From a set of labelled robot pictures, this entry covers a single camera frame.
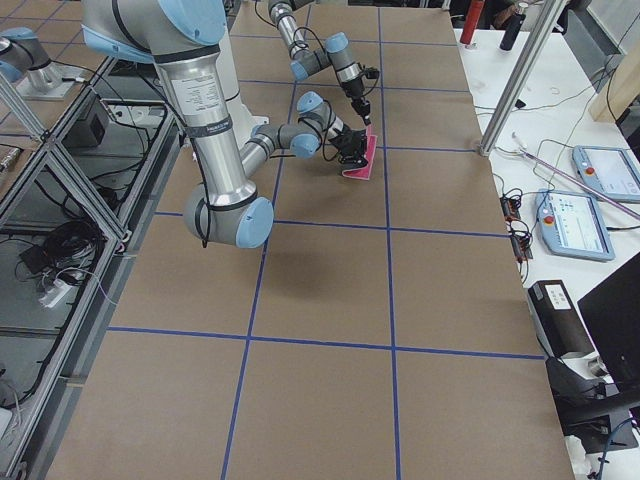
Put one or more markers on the red cylinder bottle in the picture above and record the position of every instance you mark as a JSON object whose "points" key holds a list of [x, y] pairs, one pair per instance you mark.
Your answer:
{"points": [[472, 18]]}

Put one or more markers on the far teach pendant blue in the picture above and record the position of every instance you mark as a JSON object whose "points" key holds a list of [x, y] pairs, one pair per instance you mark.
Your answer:
{"points": [[608, 170]]}

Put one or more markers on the near teach pendant blue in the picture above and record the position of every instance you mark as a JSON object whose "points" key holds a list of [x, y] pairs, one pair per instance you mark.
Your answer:
{"points": [[571, 225]]}

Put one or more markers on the teach pendant blue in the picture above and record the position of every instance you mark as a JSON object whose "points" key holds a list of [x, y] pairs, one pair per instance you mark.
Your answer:
{"points": [[571, 225], [608, 170]]}

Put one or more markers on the black bottle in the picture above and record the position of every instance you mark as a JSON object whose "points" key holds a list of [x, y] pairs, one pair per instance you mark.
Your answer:
{"points": [[513, 26]]}

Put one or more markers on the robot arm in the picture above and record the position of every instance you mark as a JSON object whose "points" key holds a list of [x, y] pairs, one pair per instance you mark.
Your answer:
{"points": [[182, 40], [334, 52]]}

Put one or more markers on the aluminium frame rack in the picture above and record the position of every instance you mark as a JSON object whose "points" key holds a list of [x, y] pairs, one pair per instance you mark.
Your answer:
{"points": [[76, 208]]}

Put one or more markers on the metal reacher grabber stick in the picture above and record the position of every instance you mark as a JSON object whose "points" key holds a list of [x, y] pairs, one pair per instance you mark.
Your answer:
{"points": [[523, 151]]}

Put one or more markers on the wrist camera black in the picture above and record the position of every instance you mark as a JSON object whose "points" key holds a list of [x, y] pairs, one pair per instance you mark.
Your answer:
{"points": [[371, 73]]}

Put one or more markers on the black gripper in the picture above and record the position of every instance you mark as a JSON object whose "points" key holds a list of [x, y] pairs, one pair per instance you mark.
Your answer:
{"points": [[354, 91], [346, 139]]}

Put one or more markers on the black box with label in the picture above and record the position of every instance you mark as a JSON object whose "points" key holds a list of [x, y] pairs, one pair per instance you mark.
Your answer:
{"points": [[557, 320]]}

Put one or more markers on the black monitor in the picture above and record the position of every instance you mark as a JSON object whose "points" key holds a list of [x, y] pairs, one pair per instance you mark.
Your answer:
{"points": [[611, 314]]}

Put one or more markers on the aluminium frame post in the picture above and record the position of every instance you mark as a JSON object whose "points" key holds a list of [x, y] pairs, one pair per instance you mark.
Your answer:
{"points": [[533, 46]]}

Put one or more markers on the white power strip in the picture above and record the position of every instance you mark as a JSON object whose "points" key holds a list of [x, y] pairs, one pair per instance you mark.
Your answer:
{"points": [[54, 294]]}

